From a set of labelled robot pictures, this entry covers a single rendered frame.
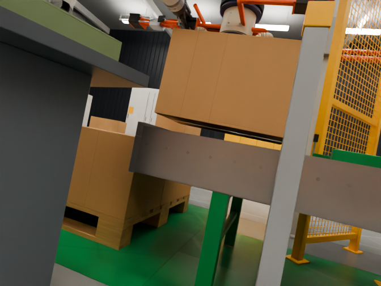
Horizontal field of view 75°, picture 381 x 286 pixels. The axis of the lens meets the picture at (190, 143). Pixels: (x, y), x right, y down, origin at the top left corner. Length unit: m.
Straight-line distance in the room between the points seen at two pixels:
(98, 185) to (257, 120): 0.82
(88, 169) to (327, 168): 1.07
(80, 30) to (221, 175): 0.64
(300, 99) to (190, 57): 0.60
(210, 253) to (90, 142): 0.80
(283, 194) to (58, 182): 0.66
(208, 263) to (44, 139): 0.67
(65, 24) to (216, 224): 0.79
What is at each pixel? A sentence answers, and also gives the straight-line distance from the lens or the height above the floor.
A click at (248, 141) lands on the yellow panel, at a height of 1.09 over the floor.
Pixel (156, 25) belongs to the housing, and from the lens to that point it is 1.56.
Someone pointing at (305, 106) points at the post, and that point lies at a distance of 0.73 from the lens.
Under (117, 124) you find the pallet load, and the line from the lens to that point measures 8.39.
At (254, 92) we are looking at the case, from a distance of 1.08.
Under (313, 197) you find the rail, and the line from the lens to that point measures 0.91.
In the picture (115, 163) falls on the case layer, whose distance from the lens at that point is 1.27.
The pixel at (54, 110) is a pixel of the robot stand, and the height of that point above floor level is 0.57.
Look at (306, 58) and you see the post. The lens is 0.77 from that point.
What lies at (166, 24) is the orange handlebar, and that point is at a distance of 1.55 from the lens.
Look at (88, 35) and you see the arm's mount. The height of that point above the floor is 0.82.
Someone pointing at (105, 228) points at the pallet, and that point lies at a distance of 1.34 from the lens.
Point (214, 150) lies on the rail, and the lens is 0.91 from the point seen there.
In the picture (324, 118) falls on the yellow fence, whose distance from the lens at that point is 1.68.
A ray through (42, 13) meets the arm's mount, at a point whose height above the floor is 0.81.
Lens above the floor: 0.55
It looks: 1 degrees up
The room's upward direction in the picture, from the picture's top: 11 degrees clockwise
